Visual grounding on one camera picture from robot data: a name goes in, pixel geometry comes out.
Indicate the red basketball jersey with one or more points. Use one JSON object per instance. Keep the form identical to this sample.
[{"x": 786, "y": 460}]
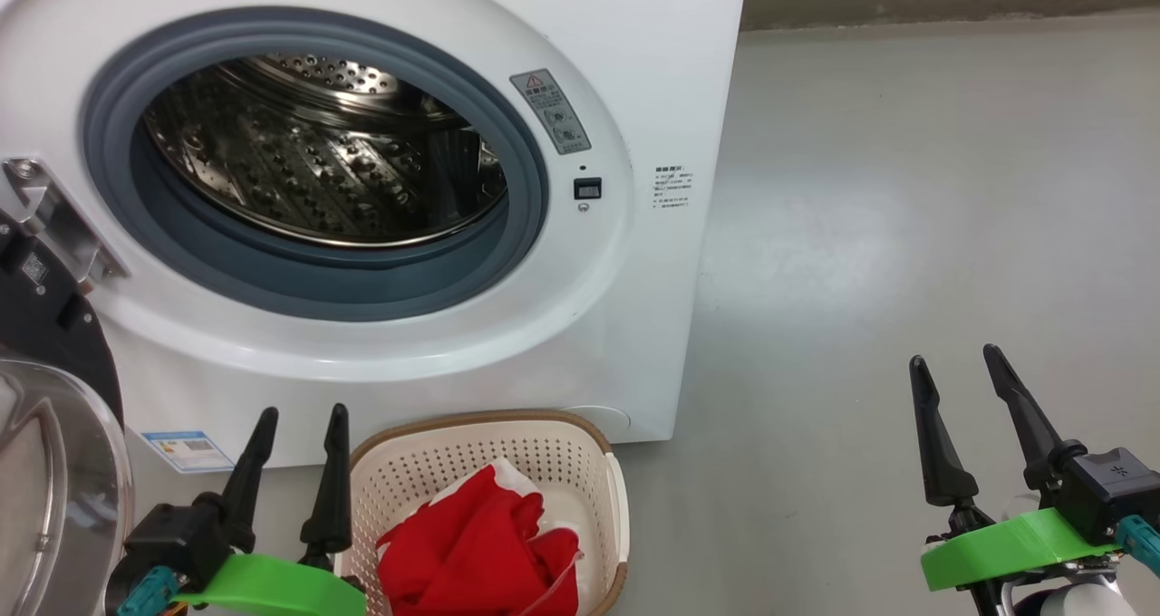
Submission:
[{"x": 471, "y": 553}]

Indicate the grey rubber door gasket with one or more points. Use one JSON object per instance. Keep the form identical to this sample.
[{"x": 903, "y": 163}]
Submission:
[{"x": 317, "y": 281}]

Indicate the black round glass door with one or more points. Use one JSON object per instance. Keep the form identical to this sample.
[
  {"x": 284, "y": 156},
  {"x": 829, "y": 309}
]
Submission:
[{"x": 54, "y": 326}]

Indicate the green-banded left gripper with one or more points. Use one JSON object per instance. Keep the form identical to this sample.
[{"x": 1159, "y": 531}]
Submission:
[{"x": 272, "y": 589}]

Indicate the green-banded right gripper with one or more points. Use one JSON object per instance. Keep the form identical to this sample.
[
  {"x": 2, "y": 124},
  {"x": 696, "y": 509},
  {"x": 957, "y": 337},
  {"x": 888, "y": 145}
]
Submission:
[{"x": 1006, "y": 548}]

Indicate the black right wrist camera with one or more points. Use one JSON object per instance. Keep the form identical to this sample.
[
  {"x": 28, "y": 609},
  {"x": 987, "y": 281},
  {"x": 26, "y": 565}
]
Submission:
[{"x": 1110, "y": 494}]

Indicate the blue energy label sticker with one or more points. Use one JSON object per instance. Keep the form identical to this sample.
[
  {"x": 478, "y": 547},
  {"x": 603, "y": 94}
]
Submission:
[{"x": 188, "y": 451}]

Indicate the perforated steel drum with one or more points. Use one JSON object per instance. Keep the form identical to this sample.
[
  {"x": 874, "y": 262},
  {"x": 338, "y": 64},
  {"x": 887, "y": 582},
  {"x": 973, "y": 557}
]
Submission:
[{"x": 317, "y": 172}]

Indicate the metal door hinge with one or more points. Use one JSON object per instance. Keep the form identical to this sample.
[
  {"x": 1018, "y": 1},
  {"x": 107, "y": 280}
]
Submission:
[{"x": 54, "y": 217}]

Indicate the grey warning sticker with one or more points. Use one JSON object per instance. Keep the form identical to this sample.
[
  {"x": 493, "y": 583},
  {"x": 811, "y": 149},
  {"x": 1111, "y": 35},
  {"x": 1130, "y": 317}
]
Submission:
[{"x": 550, "y": 111}]

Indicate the small printed text label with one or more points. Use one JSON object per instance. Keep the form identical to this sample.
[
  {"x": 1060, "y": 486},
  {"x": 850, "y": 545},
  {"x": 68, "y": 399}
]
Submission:
[{"x": 672, "y": 187}]

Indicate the cream perforated laundry basket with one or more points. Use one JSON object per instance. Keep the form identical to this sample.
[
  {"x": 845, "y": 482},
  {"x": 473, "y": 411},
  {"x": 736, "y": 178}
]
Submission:
[{"x": 426, "y": 471}]

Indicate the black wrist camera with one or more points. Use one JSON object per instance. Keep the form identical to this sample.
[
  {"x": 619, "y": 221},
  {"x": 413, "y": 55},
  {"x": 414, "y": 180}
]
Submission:
[
  {"x": 1110, "y": 494},
  {"x": 177, "y": 539}
]

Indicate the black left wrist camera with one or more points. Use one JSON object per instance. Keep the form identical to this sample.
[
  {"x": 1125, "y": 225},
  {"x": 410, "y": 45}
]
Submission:
[{"x": 177, "y": 539}]

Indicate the white round filter cap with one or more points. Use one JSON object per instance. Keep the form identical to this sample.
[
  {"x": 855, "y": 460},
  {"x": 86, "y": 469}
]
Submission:
[{"x": 603, "y": 417}]

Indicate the white washing machine body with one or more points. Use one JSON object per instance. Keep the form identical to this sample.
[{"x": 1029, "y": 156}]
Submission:
[{"x": 634, "y": 326}]

